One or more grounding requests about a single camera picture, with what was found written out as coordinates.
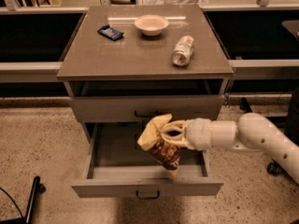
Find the closed grey top drawer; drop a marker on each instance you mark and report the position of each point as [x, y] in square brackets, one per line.
[137, 108]

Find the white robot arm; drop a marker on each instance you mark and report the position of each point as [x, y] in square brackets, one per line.
[225, 134]

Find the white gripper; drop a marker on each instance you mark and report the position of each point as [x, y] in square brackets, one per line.
[199, 133]

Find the open grey middle drawer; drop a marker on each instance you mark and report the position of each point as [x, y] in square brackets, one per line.
[117, 167]

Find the grey drawer cabinet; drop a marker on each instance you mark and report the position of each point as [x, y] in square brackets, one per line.
[141, 65]

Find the black stand leg left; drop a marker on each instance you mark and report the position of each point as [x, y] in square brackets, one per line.
[36, 189]

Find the brown chip bag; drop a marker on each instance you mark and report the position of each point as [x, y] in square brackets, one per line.
[151, 141]

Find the white bowl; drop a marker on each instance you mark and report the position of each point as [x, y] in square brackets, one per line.
[151, 25]

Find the crushed white soda can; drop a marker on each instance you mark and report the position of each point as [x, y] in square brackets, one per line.
[183, 51]

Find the dark blue snack bar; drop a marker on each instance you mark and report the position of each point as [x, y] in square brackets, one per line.
[110, 33]

